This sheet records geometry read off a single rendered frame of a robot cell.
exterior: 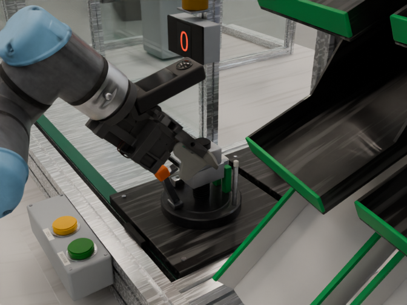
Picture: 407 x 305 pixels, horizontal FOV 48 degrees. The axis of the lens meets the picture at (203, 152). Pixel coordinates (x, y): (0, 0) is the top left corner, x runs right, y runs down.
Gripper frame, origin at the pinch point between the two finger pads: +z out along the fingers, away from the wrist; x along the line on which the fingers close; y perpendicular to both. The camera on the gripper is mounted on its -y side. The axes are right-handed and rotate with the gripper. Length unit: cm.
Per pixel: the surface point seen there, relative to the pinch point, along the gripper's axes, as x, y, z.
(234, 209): 6.5, 4.4, 7.3
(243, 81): -67, -32, 59
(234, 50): -99, -47, 74
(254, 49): -96, -53, 80
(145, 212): -3.6, 14.0, 0.9
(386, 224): 38.7, -2.9, -16.0
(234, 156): -9.9, -3.8, 17.5
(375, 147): 31.6, -9.4, -12.2
